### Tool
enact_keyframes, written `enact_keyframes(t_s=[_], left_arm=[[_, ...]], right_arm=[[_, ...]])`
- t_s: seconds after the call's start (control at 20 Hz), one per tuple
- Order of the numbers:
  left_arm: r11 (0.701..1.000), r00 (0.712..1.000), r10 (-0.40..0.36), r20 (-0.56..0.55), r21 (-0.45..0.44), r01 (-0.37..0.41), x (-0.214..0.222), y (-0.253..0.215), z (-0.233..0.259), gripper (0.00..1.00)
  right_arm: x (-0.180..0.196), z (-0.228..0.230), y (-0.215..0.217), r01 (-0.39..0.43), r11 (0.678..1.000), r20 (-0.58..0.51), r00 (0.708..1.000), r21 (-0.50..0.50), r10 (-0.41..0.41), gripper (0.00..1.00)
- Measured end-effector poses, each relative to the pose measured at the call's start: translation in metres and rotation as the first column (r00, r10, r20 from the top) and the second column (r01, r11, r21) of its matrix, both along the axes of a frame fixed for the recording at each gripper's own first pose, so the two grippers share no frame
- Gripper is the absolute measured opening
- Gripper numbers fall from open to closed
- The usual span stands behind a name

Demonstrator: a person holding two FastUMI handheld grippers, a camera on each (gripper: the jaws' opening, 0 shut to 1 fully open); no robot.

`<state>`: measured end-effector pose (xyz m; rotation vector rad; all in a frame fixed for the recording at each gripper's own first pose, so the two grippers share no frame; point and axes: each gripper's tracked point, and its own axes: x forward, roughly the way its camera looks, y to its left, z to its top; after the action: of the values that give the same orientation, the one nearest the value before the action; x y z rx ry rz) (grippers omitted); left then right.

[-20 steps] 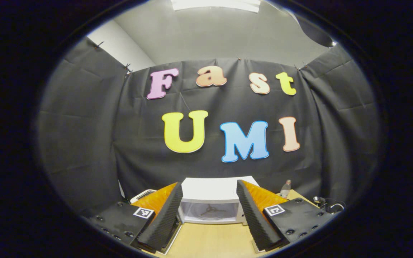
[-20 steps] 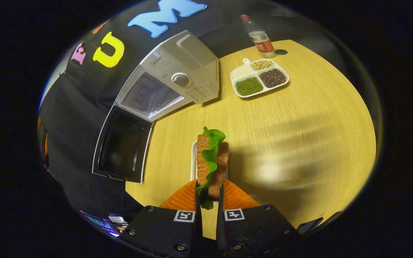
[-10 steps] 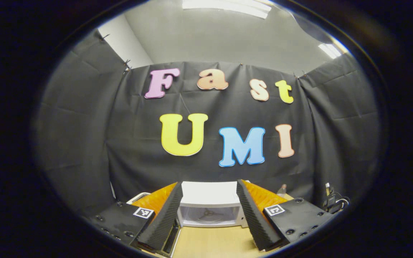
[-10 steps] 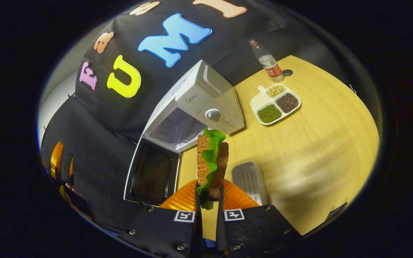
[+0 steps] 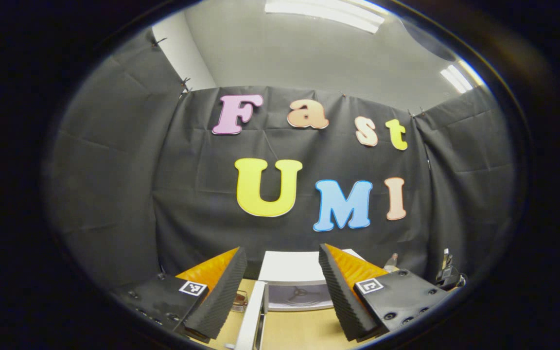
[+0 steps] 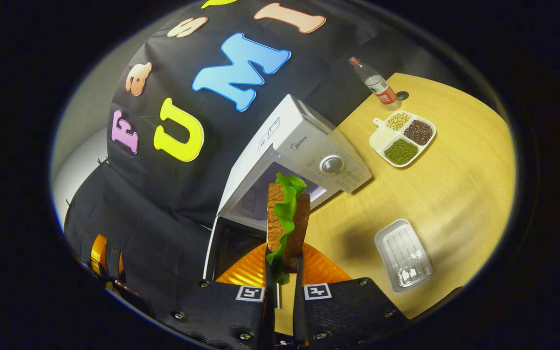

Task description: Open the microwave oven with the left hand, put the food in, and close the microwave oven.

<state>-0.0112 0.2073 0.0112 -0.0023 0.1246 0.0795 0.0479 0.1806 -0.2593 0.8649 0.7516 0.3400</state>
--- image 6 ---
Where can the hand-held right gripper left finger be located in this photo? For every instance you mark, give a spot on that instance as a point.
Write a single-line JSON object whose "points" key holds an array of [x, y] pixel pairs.
{"points": [[269, 321]]}

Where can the white divided dish of beans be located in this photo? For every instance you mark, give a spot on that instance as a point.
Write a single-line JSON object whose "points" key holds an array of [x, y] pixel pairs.
{"points": [[401, 141]]}

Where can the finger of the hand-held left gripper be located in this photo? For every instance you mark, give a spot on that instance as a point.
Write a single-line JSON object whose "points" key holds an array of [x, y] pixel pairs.
{"points": [[98, 255], [120, 265]]}

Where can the white plastic tray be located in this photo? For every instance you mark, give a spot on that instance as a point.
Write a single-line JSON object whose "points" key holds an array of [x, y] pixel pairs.
{"points": [[404, 257]]}

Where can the small dark round disc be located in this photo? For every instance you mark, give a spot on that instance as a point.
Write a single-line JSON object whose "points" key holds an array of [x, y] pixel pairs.
{"points": [[402, 95]]}

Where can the sandwich with lettuce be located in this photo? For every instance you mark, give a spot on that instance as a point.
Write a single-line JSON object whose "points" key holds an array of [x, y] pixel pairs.
{"points": [[277, 218]]}

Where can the white microwave oven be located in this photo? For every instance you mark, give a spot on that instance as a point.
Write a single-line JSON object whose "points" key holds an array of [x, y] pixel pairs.
{"points": [[304, 136]]}

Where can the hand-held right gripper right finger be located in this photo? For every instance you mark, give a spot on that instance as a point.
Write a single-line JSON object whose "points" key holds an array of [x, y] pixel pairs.
{"points": [[299, 321]]}

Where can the clear plastic water bottle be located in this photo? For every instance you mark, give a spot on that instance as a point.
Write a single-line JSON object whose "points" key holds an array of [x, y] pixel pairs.
{"points": [[377, 85]]}

